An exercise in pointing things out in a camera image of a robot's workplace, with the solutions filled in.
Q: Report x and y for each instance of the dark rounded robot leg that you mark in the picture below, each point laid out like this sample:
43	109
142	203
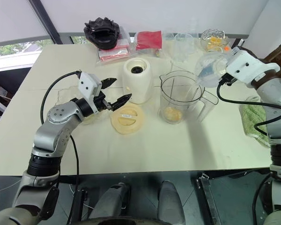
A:
112	201
171	201

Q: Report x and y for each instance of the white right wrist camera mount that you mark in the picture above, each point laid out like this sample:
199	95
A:
246	65

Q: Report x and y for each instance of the green cloth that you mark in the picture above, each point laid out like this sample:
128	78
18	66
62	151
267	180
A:
253	119

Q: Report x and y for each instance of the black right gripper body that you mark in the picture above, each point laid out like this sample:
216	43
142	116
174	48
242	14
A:
227	77

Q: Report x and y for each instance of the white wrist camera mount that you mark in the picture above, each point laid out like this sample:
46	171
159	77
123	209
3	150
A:
246	65
87	86

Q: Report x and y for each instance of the clear plastic container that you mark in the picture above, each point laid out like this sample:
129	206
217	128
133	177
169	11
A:
183	47

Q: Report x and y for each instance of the clear blender jar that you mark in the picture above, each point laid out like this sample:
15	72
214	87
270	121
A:
178	93

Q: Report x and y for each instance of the clear bag with red contents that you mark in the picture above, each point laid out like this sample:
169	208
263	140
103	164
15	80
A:
148	41

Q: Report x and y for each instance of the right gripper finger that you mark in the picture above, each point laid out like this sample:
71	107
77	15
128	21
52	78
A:
208	69

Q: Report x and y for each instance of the cream blender lid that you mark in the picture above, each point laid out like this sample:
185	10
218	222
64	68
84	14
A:
127	119

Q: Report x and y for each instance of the yellow food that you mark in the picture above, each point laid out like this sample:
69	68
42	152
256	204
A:
173	114

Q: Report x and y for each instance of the clear plastic bag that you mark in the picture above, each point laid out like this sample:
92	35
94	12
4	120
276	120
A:
206	80

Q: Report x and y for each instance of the clear bag with red-white packs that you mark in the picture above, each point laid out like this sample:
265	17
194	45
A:
112	55

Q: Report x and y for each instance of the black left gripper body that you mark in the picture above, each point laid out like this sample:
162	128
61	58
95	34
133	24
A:
101	104

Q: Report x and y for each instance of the bag with orange fruit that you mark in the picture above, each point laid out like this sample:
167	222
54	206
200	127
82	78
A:
224	41

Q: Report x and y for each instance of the black table leg bracket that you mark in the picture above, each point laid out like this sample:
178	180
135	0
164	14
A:
80	201
208	199

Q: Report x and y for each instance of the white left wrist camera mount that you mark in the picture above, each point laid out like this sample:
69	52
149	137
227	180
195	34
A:
87	86

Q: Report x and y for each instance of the orange pieces in wrapped bowl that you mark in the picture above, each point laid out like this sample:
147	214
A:
214	42

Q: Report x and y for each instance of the crumpled black bag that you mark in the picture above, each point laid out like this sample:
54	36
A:
100	32

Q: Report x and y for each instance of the small orange object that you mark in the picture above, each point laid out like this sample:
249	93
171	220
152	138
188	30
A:
226	49

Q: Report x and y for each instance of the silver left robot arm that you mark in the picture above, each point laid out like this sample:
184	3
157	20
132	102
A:
51	131

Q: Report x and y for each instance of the cream blender base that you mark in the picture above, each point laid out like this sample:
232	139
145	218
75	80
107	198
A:
138	86

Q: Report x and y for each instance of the black window frame bar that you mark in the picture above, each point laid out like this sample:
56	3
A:
46	21

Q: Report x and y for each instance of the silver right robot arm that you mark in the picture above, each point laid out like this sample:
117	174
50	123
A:
274	96

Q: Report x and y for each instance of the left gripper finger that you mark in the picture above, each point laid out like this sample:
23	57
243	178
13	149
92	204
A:
107	82
120	102

